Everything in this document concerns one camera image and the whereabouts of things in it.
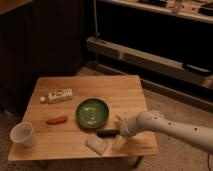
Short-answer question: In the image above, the black eraser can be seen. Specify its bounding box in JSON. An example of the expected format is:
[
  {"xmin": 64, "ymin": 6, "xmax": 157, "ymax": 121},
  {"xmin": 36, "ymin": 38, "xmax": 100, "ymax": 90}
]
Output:
[{"xmin": 96, "ymin": 130, "xmax": 120, "ymax": 138}]

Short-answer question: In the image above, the orange carrot toy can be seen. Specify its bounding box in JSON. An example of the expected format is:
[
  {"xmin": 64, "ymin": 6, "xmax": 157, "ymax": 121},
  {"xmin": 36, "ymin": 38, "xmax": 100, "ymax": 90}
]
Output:
[{"xmin": 46, "ymin": 116, "xmax": 68, "ymax": 125}]

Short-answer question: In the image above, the wooden table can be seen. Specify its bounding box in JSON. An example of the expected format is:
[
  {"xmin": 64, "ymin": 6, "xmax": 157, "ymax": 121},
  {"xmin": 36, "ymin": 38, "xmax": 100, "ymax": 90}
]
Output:
[{"xmin": 7, "ymin": 74, "xmax": 160, "ymax": 167}]

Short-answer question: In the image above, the green plate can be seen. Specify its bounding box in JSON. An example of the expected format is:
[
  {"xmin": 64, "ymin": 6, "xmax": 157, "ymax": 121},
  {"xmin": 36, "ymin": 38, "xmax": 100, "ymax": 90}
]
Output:
[{"xmin": 76, "ymin": 98, "xmax": 109, "ymax": 129}]

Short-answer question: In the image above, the white plastic cup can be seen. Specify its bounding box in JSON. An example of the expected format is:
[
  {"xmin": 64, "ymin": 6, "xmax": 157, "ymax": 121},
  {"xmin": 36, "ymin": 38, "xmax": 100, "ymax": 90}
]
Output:
[{"xmin": 10, "ymin": 122, "xmax": 37, "ymax": 147}]

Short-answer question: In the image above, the white upper shelf board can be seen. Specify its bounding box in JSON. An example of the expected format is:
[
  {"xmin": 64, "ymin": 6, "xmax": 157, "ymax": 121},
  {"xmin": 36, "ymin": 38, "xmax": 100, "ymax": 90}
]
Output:
[{"xmin": 100, "ymin": 0, "xmax": 213, "ymax": 24}]

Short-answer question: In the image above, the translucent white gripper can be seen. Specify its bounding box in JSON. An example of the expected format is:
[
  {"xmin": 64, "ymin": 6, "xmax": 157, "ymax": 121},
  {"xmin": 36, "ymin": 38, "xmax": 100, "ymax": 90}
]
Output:
[{"xmin": 112, "ymin": 115, "xmax": 130, "ymax": 151}]

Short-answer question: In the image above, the grey metal shelf rail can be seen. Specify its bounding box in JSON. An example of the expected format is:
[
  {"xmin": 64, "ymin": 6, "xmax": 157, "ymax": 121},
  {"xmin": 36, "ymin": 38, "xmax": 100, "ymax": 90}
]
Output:
[{"xmin": 86, "ymin": 37, "xmax": 213, "ymax": 89}]

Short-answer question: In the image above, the dark wooden cabinet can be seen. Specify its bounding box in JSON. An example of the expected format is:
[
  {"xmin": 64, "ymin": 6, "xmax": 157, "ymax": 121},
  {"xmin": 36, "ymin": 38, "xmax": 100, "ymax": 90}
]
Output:
[{"xmin": 0, "ymin": 0, "xmax": 84, "ymax": 115}]

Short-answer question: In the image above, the vertical metal pole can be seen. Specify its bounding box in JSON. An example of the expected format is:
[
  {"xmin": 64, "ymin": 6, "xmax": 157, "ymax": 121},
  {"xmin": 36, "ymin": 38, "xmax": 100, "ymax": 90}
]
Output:
[{"xmin": 93, "ymin": 0, "xmax": 99, "ymax": 41}]

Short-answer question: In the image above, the white lying bottle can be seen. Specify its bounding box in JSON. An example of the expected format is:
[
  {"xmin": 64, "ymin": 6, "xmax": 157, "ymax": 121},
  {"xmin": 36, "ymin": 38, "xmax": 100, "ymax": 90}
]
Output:
[{"xmin": 40, "ymin": 88, "xmax": 73, "ymax": 103}]

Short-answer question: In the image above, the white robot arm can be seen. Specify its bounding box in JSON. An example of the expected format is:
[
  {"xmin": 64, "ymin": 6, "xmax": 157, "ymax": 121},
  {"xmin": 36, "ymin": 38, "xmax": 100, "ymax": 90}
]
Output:
[{"xmin": 118, "ymin": 110, "xmax": 213, "ymax": 154}]

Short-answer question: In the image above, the white sponge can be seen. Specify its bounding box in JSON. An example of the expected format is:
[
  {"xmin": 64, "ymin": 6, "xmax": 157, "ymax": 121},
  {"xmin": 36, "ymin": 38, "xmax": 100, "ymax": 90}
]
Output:
[{"xmin": 85, "ymin": 134, "xmax": 108, "ymax": 155}]

